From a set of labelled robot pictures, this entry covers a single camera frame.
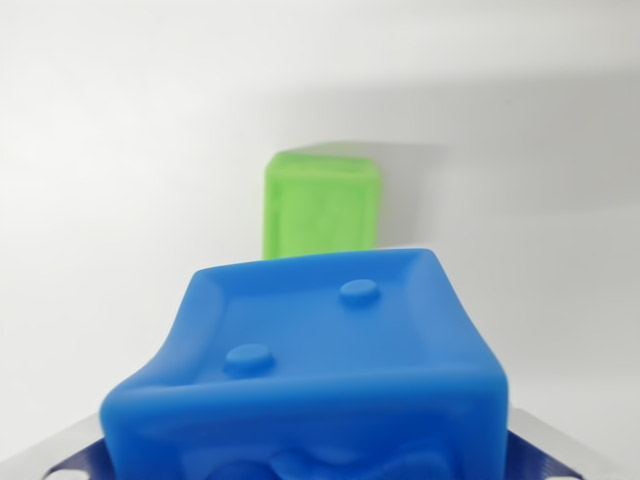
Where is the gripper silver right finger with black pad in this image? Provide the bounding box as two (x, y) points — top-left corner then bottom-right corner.
(504, 405), (640, 480)

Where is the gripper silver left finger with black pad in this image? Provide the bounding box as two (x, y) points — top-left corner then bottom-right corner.
(0, 410), (109, 480)

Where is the blue soft embossed cube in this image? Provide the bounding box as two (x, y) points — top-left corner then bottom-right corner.
(98, 247), (511, 480)

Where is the green soft embossed cube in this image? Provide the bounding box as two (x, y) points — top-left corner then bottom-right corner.
(262, 142), (382, 262)

